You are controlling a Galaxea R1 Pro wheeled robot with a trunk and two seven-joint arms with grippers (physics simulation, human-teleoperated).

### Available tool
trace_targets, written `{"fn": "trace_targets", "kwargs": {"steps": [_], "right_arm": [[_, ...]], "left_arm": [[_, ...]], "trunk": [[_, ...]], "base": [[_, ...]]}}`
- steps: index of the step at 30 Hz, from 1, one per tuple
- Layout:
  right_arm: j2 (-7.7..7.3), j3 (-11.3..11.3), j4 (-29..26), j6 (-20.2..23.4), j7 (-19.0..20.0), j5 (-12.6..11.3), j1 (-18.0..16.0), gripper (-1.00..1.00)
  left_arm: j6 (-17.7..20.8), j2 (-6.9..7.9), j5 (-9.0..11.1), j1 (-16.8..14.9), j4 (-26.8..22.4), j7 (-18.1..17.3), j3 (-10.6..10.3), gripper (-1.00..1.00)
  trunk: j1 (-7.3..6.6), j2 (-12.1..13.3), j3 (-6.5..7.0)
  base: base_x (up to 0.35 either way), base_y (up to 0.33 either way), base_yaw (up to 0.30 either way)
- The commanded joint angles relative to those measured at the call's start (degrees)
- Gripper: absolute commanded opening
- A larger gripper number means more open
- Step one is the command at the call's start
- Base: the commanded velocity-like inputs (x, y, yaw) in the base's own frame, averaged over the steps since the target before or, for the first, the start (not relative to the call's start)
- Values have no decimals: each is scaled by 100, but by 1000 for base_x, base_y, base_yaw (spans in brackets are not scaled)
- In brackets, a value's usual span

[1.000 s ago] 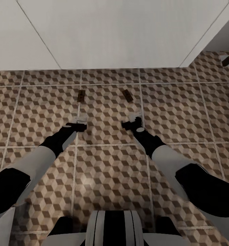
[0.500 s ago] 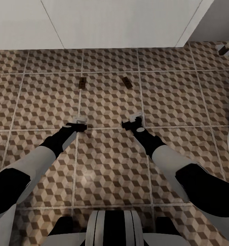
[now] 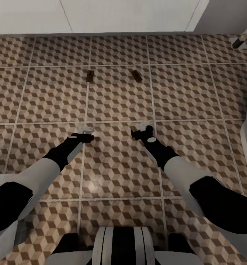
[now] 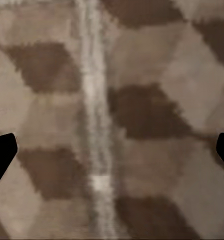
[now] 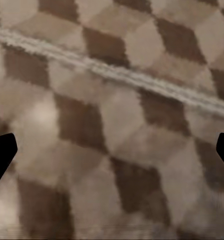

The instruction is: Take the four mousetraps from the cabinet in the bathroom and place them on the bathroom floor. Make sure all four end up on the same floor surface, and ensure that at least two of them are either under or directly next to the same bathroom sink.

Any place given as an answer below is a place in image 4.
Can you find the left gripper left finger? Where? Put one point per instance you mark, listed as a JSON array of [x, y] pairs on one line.
[[8, 149]]

